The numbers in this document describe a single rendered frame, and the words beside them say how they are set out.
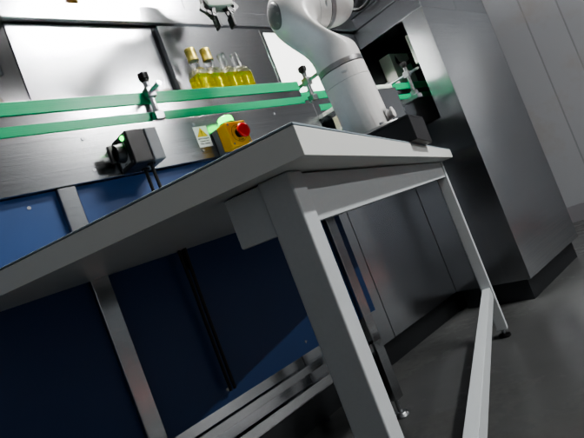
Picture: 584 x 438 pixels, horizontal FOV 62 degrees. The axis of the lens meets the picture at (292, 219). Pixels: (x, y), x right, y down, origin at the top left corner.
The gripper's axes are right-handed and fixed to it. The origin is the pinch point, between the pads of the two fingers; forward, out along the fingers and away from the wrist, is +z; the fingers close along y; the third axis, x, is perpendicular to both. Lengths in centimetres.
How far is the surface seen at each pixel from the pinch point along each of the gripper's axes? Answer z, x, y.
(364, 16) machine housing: -14, -28, -98
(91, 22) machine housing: -11.4, -13.3, 38.0
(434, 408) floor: 139, 16, -10
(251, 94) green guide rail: 28.9, 9.0, 6.5
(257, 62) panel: 5.0, -21.9, -22.5
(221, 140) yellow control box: 43, 18, 27
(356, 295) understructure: 99, 9, -3
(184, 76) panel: 9.2, -15.9, 13.0
